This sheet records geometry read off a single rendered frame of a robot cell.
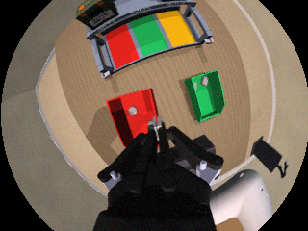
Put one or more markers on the red bin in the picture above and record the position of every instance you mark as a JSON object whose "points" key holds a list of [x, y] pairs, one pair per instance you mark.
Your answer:
{"points": [[127, 125]]}

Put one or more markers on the green bin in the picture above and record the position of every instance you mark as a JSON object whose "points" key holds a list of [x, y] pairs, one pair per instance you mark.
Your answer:
{"points": [[210, 97]]}

